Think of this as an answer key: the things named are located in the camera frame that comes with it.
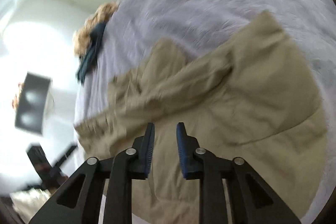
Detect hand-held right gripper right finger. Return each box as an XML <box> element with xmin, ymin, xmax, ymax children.
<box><xmin>176</xmin><ymin>122</ymin><xmax>302</xmax><ymax>224</ymax></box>

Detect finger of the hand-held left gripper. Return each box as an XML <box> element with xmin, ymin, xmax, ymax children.
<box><xmin>52</xmin><ymin>144</ymin><xmax>78</xmax><ymax>170</ymax></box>

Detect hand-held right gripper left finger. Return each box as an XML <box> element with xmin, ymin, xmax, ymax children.
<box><xmin>29</xmin><ymin>122</ymin><xmax>156</xmax><ymax>224</ymax></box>

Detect khaki puffer jacket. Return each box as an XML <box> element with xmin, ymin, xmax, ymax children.
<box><xmin>73</xmin><ymin>10</ymin><xmax>328</xmax><ymax>224</ymax></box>

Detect blue denim jeans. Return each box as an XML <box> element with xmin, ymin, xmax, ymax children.
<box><xmin>76</xmin><ymin>21</ymin><xmax>108</xmax><ymax>86</ymax></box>

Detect beige striped garment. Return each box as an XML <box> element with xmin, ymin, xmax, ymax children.
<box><xmin>72</xmin><ymin>1</ymin><xmax>120</xmax><ymax>56</ymax></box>

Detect wall-mounted television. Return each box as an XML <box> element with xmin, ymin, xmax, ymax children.
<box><xmin>14</xmin><ymin>72</ymin><xmax>53</xmax><ymax>136</ymax></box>

